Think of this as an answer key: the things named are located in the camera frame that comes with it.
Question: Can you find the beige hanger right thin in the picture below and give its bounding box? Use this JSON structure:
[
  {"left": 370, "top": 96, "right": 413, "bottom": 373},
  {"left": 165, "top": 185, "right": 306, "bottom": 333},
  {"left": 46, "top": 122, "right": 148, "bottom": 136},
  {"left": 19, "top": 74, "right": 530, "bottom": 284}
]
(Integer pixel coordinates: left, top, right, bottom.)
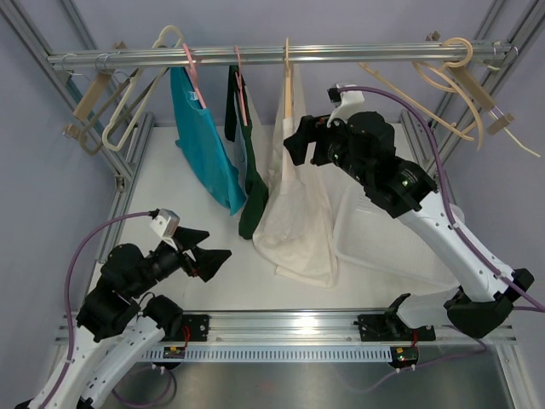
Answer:
[{"left": 358, "top": 61, "right": 475, "bottom": 141}]

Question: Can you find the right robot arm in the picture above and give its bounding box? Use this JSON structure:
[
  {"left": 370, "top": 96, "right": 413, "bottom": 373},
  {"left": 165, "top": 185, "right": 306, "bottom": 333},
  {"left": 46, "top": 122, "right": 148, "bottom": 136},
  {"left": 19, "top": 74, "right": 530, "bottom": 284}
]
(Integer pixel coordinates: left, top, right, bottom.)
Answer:
[{"left": 284, "top": 112, "right": 534, "bottom": 339}]

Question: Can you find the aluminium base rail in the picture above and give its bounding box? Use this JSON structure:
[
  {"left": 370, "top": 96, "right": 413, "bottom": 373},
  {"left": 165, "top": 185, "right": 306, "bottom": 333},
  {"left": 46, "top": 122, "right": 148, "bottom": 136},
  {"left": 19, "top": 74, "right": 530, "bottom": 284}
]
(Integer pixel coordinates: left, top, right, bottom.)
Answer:
[{"left": 54, "top": 309, "right": 517, "bottom": 344}]

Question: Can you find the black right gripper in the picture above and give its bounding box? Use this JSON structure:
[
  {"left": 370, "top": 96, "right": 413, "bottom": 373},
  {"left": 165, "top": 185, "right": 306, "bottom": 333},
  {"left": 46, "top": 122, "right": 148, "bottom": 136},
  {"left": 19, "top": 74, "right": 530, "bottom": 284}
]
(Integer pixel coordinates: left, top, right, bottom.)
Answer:
[{"left": 284, "top": 108, "right": 371, "bottom": 187}]

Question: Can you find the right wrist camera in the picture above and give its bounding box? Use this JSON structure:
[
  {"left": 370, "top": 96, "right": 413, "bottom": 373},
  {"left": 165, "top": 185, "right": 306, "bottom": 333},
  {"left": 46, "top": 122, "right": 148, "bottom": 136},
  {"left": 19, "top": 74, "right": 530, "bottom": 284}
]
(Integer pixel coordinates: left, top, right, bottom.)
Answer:
[{"left": 327, "top": 84, "right": 365, "bottom": 127}]

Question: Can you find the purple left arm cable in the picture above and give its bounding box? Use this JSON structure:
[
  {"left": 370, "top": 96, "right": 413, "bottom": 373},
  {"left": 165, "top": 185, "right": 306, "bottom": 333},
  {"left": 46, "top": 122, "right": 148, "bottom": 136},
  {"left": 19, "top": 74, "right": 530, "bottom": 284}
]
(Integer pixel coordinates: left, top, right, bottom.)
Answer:
[{"left": 41, "top": 210, "right": 159, "bottom": 409}]

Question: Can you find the tan clip hanger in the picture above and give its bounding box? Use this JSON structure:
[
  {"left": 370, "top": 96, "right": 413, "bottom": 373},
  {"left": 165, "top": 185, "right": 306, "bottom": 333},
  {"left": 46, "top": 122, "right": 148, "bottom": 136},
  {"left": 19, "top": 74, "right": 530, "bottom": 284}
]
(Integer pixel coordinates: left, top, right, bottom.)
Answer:
[
  {"left": 63, "top": 41, "right": 152, "bottom": 156},
  {"left": 425, "top": 30, "right": 542, "bottom": 158}
]

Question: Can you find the silver hanging rail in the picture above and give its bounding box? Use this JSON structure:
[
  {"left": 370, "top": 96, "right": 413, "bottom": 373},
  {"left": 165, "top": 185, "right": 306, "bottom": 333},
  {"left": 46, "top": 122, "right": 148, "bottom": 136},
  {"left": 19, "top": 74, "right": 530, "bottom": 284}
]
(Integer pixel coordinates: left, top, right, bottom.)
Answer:
[{"left": 47, "top": 40, "right": 518, "bottom": 71}]

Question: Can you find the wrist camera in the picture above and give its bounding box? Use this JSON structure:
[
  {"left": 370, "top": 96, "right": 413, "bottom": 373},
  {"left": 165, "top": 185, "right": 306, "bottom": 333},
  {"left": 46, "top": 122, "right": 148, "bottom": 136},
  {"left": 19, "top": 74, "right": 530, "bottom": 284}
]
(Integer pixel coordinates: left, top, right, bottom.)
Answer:
[
  {"left": 150, "top": 209, "right": 180, "bottom": 239},
  {"left": 327, "top": 84, "right": 365, "bottom": 127}
]

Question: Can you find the thick pink plastic hanger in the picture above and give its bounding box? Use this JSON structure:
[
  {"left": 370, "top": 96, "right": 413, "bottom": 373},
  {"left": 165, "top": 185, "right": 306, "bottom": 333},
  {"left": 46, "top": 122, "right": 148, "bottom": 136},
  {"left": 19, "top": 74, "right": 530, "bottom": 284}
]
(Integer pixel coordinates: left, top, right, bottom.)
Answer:
[{"left": 182, "top": 43, "right": 207, "bottom": 109}]

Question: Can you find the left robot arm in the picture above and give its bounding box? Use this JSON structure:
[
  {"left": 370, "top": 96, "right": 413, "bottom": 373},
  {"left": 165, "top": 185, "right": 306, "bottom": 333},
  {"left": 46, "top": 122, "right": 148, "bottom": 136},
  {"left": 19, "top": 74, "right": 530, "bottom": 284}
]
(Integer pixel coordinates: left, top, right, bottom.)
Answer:
[{"left": 19, "top": 227, "right": 232, "bottom": 408}]

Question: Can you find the cream white t shirt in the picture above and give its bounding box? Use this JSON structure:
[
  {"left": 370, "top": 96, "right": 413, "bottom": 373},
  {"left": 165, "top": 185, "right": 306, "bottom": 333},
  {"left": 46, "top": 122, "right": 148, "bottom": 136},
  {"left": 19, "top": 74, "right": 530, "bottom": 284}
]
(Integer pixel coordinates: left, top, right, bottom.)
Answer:
[{"left": 253, "top": 66, "right": 338, "bottom": 288}]

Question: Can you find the thin pink wire hanger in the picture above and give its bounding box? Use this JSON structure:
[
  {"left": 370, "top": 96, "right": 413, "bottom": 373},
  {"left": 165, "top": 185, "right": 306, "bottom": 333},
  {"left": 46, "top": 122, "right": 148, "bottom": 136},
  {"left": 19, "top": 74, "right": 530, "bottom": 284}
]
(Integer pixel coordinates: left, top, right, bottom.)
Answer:
[{"left": 233, "top": 45, "right": 248, "bottom": 126}]

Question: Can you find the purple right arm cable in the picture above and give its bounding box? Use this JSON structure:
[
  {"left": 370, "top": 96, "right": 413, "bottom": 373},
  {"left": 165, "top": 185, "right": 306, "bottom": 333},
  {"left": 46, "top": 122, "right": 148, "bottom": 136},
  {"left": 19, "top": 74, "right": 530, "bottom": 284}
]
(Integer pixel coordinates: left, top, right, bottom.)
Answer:
[{"left": 340, "top": 86, "right": 545, "bottom": 313}]

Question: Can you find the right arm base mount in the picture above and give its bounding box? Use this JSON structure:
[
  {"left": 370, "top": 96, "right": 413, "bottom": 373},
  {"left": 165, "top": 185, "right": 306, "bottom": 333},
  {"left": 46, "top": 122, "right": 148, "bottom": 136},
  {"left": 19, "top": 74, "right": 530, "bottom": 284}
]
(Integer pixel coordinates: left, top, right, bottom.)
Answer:
[{"left": 353, "top": 314, "right": 436, "bottom": 343}]

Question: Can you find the tan clip hanger right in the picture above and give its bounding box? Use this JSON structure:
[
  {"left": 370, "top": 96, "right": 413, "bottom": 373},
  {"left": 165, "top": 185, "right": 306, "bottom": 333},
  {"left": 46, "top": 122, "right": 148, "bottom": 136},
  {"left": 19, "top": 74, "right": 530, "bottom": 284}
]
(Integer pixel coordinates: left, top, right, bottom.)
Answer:
[{"left": 425, "top": 30, "right": 542, "bottom": 158}]

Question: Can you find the white plastic basket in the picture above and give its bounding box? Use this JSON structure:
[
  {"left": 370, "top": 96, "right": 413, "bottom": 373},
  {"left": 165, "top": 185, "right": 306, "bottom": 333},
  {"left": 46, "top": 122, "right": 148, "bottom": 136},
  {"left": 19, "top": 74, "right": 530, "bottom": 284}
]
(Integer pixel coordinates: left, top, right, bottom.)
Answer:
[{"left": 333, "top": 185, "right": 458, "bottom": 290}]

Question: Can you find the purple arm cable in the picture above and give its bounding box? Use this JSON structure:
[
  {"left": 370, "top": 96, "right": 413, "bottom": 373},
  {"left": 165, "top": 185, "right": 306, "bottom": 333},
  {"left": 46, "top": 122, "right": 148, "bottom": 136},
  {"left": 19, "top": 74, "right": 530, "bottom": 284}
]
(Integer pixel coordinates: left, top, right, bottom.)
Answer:
[
  {"left": 340, "top": 86, "right": 545, "bottom": 313},
  {"left": 41, "top": 210, "right": 159, "bottom": 409}
]

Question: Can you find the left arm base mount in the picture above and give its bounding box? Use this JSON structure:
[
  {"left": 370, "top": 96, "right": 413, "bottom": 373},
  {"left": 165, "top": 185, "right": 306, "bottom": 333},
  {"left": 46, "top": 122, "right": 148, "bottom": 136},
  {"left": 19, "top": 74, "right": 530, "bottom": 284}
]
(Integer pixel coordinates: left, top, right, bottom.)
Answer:
[{"left": 163, "top": 314, "right": 210, "bottom": 343}]

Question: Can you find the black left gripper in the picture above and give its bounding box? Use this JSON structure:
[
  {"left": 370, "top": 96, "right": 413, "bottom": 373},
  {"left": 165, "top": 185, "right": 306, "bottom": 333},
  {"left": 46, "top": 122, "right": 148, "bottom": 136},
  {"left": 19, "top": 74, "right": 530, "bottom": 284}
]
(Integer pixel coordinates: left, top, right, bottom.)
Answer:
[{"left": 130, "top": 226, "right": 232, "bottom": 297}]

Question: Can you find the cream rounded hanger left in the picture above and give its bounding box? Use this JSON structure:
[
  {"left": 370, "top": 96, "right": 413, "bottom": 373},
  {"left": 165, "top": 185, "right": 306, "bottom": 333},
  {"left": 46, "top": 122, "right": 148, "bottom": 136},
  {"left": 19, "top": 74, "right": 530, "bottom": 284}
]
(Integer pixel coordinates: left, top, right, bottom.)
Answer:
[{"left": 100, "top": 25, "right": 184, "bottom": 151}]

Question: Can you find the beige plastic hanger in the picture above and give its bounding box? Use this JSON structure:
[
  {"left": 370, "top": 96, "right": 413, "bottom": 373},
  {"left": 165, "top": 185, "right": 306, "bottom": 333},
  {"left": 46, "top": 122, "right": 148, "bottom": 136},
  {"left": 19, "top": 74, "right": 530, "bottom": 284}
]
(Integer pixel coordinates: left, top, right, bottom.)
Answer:
[{"left": 284, "top": 37, "right": 293, "bottom": 118}]

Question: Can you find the aluminium frame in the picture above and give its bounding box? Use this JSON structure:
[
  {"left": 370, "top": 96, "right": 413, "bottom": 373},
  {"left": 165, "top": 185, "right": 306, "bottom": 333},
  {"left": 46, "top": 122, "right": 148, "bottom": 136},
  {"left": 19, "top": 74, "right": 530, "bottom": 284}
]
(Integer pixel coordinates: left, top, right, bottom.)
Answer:
[{"left": 0, "top": 0, "right": 545, "bottom": 409}]

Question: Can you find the dark green t shirt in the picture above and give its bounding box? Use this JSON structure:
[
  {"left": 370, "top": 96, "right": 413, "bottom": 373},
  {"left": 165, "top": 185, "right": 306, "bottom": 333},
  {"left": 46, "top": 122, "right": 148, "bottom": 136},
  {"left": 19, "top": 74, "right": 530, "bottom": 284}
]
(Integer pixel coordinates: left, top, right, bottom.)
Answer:
[{"left": 224, "top": 65, "right": 269, "bottom": 240}]

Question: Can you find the teal blue t shirt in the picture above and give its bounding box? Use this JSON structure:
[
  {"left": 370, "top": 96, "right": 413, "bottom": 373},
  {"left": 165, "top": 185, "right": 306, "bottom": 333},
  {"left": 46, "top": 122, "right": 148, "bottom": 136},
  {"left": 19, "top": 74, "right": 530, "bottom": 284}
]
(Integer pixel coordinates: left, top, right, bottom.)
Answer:
[{"left": 170, "top": 68, "right": 246, "bottom": 216}]

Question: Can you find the tan clip hanger left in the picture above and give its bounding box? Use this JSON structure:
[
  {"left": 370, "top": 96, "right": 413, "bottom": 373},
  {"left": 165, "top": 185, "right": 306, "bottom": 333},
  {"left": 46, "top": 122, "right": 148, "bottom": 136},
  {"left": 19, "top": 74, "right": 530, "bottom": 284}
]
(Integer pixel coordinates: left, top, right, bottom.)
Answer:
[{"left": 63, "top": 41, "right": 152, "bottom": 156}]

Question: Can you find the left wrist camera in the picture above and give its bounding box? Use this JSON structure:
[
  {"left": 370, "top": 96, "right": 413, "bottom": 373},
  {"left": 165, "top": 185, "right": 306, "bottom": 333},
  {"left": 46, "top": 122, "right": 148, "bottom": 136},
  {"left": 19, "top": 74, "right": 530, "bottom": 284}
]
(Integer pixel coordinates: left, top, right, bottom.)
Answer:
[{"left": 150, "top": 209, "right": 180, "bottom": 239}]

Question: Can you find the beige hanger right thick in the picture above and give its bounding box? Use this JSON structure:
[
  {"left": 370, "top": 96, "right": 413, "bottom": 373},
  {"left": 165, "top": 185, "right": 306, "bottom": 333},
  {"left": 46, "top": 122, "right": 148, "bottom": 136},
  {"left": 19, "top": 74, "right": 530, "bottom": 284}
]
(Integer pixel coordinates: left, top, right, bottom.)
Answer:
[{"left": 412, "top": 37, "right": 485, "bottom": 150}]

